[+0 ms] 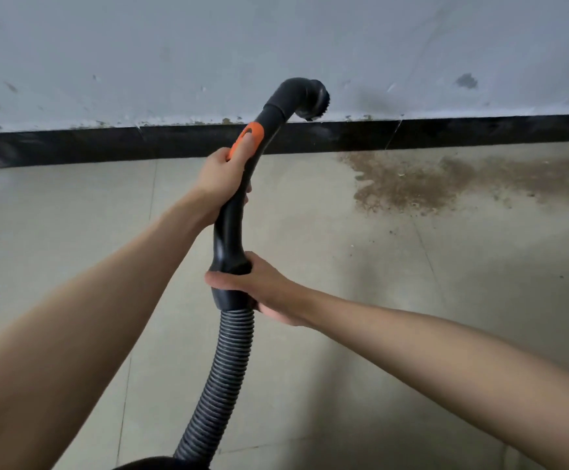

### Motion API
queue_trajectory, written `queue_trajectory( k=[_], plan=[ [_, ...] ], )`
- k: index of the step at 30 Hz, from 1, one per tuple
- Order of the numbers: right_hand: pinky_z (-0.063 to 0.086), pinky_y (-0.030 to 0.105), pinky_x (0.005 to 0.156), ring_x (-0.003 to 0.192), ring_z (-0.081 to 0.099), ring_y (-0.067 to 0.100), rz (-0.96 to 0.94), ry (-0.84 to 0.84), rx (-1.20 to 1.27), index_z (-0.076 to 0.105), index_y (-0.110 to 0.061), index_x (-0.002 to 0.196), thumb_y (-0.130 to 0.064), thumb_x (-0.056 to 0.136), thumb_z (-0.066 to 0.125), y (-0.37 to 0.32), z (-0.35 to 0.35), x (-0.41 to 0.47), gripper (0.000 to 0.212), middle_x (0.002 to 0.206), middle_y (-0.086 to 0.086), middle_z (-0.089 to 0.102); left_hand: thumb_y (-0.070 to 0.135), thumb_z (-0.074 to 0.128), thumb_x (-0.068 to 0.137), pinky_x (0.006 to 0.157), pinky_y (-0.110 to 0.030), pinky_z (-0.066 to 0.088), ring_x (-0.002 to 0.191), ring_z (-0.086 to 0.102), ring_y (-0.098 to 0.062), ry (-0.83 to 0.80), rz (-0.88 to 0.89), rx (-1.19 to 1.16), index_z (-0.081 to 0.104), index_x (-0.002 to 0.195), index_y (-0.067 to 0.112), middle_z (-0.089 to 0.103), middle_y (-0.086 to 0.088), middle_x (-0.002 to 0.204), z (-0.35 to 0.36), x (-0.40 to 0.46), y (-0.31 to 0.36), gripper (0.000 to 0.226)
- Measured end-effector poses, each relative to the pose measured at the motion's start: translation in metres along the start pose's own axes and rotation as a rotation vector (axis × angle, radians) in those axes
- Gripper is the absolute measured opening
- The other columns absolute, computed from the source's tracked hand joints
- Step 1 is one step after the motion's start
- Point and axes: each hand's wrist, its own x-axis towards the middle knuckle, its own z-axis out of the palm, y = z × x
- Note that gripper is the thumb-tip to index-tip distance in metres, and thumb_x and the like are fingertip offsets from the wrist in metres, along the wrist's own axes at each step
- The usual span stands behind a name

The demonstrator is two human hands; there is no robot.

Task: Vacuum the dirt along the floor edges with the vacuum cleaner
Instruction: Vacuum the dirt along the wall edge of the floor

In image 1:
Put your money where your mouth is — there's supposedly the person's left hand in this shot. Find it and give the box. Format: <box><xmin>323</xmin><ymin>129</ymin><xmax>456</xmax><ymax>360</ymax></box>
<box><xmin>186</xmin><ymin>133</ymin><xmax>257</xmax><ymax>228</ymax></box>

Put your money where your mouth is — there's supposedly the person's right hand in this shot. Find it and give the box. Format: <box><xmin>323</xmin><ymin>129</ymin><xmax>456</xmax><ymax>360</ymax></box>
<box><xmin>204</xmin><ymin>251</ymin><xmax>315</xmax><ymax>328</ymax></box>

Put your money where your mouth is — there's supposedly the black ribbed vacuum hose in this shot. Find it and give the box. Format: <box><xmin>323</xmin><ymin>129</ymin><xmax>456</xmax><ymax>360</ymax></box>
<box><xmin>172</xmin><ymin>76</ymin><xmax>332</xmax><ymax>470</ymax></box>

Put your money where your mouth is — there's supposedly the brown dirt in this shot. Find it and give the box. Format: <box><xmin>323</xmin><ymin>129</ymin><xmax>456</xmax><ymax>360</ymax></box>
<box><xmin>338</xmin><ymin>151</ymin><xmax>569</xmax><ymax>216</ymax></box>

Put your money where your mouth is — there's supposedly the person's left forearm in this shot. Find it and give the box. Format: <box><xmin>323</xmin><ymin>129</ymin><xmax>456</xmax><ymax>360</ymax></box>
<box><xmin>0</xmin><ymin>200</ymin><xmax>207</xmax><ymax>470</ymax></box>

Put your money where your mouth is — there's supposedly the person's right forearm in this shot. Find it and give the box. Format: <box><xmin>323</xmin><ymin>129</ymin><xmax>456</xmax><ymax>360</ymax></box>
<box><xmin>303</xmin><ymin>290</ymin><xmax>569</xmax><ymax>470</ymax></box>

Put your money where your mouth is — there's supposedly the black baseboard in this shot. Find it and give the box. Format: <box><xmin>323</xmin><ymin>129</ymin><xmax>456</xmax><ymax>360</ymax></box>
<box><xmin>0</xmin><ymin>113</ymin><xmax>569</xmax><ymax>170</ymax></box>

